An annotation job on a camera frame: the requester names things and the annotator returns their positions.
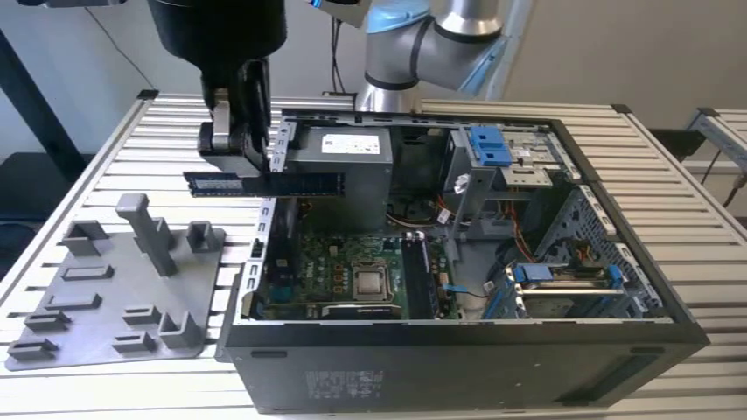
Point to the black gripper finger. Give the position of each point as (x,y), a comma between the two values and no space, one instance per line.
(233,157)

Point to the black RAM stick blue label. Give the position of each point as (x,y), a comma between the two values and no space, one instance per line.
(216,184)

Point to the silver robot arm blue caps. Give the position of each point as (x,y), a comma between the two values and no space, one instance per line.
(396,52)

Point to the black table corner cap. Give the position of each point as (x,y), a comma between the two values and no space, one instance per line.
(621,108)
(147,93)

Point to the grey power supply unit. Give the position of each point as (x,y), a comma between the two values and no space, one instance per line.
(344,210)

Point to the green motherboard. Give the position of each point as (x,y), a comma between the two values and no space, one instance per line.
(327,262)

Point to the silver CPU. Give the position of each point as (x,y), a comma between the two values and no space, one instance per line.
(368,282)

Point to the grey plastic parts rack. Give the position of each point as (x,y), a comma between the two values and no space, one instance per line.
(116,297)

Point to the black graphics card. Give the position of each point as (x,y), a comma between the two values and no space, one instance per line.
(361,311)

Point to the blue plastic drive latch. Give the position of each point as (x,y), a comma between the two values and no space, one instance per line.
(487,144)

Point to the silver metal drive cage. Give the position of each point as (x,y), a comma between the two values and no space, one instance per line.
(525,175)

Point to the black open PC case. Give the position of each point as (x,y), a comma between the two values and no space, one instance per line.
(408,372)

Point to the blue disk carrier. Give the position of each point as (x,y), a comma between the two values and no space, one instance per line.
(533,273)

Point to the slatted metal side table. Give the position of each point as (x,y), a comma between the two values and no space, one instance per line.
(729,127)

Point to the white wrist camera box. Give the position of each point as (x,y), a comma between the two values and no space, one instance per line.
(347,11)

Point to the black desk frame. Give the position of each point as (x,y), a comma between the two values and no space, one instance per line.
(34,188)

